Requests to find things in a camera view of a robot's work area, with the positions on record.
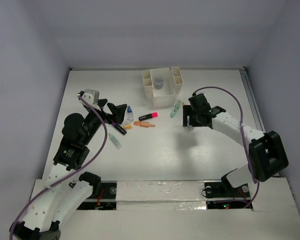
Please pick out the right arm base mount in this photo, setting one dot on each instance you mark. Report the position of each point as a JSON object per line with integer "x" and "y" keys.
{"x": 221, "y": 196}

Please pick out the orange highlighter pen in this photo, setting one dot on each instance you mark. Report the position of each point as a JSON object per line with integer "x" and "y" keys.
{"x": 143, "y": 124}

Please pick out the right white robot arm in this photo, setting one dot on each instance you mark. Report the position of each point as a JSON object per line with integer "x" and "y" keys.
{"x": 264, "y": 151}

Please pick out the green highlighter lower left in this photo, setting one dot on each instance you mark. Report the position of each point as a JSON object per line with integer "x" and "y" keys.
{"x": 115, "y": 141}

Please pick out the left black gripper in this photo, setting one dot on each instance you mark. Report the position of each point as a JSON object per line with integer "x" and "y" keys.
{"x": 117, "y": 111}

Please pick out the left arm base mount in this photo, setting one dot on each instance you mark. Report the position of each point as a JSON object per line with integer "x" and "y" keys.
{"x": 104, "y": 200}

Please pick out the black purple highlighter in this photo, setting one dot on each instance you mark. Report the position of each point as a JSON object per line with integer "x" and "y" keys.
{"x": 119, "y": 128}

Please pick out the yellow highlighter cap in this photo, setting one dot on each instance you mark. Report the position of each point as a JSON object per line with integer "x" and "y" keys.
{"x": 127, "y": 127}

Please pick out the clear jar of paperclips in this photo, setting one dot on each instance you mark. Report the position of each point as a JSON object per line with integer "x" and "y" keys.
{"x": 158, "y": 83}

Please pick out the cream perforated organizer basket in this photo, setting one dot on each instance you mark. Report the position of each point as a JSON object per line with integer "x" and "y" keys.
{"x": 173, "y": 82}

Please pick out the green highlighter near basket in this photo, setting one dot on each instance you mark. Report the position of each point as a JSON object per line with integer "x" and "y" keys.
{"x": 175, "y": 109}

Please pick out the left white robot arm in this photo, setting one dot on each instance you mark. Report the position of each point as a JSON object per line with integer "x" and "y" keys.
{"x": 67, "y": 185}

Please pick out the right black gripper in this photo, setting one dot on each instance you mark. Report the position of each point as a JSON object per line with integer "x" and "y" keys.
{"x": 188, "y": 111}

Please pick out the silver foil strip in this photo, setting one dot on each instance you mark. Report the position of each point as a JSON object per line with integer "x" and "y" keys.
{"x": 160, "y": 195}

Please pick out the black pink highlighter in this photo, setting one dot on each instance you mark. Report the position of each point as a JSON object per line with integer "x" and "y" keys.
{"x": 148, "y": 116}

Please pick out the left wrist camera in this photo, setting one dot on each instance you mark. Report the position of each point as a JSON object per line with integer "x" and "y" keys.
{"x": 91, "y": 97}

